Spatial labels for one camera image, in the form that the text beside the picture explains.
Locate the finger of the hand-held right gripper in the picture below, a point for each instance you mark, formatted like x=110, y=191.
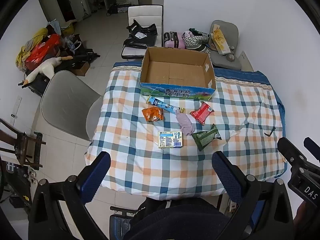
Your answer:
x=291, y=151
x=313, y=148

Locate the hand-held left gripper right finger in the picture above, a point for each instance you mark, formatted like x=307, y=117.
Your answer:
x=226, y=177

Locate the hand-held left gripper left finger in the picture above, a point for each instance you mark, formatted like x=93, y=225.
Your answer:
x=96, y=177

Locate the green snack packet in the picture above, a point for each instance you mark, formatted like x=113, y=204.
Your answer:
x=205, y=137

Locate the yellow tissue pack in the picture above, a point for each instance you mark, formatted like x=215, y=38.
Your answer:
x=170, y=140

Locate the purple sock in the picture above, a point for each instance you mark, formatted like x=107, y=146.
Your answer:
x=184, y=123

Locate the red snack packet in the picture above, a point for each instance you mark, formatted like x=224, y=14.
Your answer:
x=201, y=112

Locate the orange snack packet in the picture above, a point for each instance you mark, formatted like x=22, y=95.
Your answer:
x=152, y=113

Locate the long blue snack packet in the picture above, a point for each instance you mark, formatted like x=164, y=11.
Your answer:
x=162, y=103

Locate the cardboard box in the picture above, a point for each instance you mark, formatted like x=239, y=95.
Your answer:
x=175, y=93

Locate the plaid blanket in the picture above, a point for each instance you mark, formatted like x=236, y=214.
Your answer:
x=140, y=160

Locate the person's dark clothing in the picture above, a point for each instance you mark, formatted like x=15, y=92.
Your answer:
x=175, y=220

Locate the black machine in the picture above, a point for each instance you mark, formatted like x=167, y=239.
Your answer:
x=17, y=182

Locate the grey shell chair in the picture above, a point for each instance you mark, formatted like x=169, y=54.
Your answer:
x=67, y=100

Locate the dark wooden chair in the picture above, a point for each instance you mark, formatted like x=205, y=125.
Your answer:
x=20, y=142

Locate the small brown floor box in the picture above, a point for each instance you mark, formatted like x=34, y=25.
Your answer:
x=82, y=68

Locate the grey cushioned chair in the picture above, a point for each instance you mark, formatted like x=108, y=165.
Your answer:
x=225, y=62

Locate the white goose plush toy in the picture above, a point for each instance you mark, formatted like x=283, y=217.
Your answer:
x=47, y=67

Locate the yellow paper packet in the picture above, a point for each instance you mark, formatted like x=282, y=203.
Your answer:
x=220, y=40

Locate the red plastic bag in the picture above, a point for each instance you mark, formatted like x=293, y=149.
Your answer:
x=42, y=50

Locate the black and white patterned bag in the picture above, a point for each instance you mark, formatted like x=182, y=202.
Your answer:
x=196, y=40

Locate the yellow cloth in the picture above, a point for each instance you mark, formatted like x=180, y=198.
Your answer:
x=23, y=53

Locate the pink suitcase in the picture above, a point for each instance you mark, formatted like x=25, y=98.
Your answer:
x=173, y=40

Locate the black plastic bag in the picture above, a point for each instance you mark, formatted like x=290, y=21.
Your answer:
x=140, y=33

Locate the black backpack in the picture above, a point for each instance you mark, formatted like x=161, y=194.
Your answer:
x=112, y=9

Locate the white padded chair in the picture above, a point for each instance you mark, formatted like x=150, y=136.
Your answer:
x=145, y=13

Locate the blue seat with black frame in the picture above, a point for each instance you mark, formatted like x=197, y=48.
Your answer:
x=117, y=225

